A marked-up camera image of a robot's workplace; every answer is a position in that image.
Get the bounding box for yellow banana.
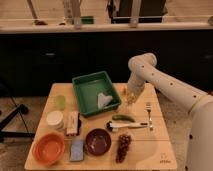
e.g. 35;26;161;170
126;93;137;105

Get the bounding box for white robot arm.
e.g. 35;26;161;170
127;53;213;171

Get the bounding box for green paper cup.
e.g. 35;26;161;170
54;95;66;110

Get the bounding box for small orange fruit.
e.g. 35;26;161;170
123;86;127;95

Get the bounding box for silver fork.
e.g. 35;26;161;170
145;102;154;131

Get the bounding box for green cucumber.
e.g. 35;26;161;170
112;115;135;122

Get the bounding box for white crumpled cloth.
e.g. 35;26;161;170
97;93;113;109

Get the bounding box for green plastic tray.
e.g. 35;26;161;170
72;71;121;117

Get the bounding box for dark grape bunch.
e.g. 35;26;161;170
116;134;132;163

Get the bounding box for dark maroon bowl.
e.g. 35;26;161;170
85;128;111;156

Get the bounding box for wooden brush block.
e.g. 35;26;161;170
66;111;79;136

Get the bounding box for blue sponge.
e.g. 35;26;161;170
70;139;84;162

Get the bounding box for white stacked cups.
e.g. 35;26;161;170
46;111;64;129

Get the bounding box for orange plastic bowl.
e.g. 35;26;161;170
32;132;65;166

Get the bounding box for black chair base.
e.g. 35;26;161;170
0;104;35;142

